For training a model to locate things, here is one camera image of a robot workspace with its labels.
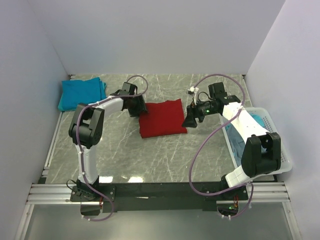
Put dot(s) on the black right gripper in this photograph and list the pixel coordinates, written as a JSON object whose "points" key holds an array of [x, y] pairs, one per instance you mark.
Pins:
{"points": [[190, 121]]}

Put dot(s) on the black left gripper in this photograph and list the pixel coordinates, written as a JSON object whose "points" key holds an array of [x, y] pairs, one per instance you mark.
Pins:
{"points": [[141, 108]]}

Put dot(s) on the red t shirt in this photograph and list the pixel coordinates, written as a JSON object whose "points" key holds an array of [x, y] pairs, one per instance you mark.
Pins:
{"points": [[162, 119]]}

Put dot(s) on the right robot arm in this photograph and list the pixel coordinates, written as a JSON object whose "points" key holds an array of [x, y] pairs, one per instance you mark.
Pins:
{"points": [[262, 149]]}

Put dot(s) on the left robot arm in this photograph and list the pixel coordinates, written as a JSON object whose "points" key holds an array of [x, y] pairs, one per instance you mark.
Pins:
{"points": [[86, 130]]}

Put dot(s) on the grey blue t shirt in basket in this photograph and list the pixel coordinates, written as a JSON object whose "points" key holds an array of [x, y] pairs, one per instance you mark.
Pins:
{"points": [[236, 142]]}

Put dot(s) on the folded teal t shirt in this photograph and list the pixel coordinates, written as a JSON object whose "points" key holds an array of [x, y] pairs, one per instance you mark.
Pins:
{"points": [[62, 106]]}

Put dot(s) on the teal t shirt in basket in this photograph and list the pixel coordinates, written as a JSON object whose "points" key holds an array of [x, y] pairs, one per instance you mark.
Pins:
{"points": [[258, 119]]}

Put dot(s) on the folded blue t shirt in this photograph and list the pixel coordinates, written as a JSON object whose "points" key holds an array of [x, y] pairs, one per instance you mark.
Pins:
{"points": [[81, 93]]}

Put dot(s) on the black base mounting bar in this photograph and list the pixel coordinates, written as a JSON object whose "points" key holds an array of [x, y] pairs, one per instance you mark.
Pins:
{"points": [[153, 196]]}

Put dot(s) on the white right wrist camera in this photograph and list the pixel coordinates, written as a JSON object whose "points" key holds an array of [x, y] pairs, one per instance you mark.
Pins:
{"points": [[193, 91]]}

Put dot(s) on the aluminium frame rail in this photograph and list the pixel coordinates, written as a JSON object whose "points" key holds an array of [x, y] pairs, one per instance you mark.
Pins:
{"points": [[60, 194]]}

